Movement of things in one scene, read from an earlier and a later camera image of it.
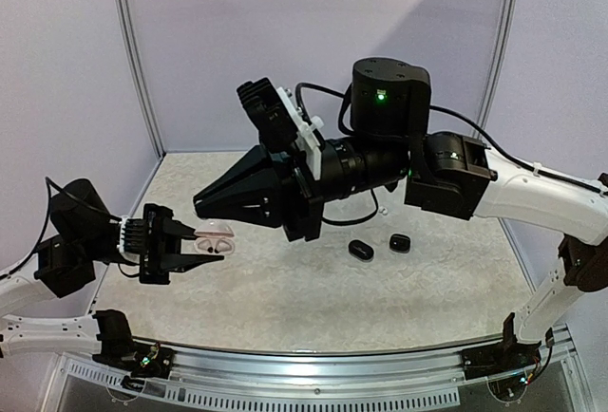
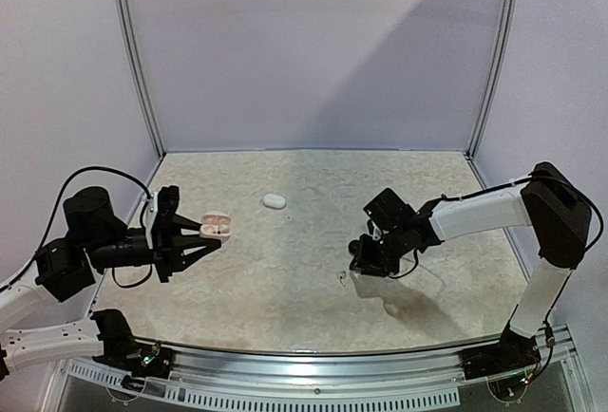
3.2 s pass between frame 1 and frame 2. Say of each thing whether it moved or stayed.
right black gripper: moved
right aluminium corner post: stayed
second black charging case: stayed
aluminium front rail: stayed
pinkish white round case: moved
